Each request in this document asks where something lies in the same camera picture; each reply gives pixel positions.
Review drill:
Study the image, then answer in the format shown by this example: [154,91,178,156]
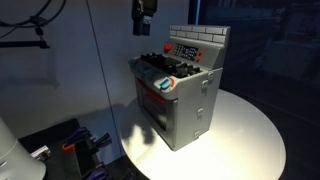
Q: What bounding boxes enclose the black camera boom stand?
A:
[0,26,51,50]

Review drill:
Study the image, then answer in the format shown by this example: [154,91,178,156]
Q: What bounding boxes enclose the white rounded housing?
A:
[0,116,47,180]

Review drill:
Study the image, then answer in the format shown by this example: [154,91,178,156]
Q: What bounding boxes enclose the purple handled clamp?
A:
[66,126,92,145]
[81,162,108,180]

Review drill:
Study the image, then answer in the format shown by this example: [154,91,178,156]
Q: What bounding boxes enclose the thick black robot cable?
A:
[0,0,68,30]

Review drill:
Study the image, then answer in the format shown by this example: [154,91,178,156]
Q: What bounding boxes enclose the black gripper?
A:
[131,0,158,37]

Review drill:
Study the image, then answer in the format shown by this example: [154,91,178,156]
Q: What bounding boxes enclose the black handled clamp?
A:
[92,132,113,148]

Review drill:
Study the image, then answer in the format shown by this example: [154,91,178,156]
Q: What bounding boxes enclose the orange clamp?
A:
[61,143,76,152]

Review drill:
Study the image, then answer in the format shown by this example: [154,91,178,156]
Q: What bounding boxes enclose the black webcam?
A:
[29,15,50,28]

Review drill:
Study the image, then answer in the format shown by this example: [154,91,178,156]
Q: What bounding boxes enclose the grey toy stove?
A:
[128,24,233,153]

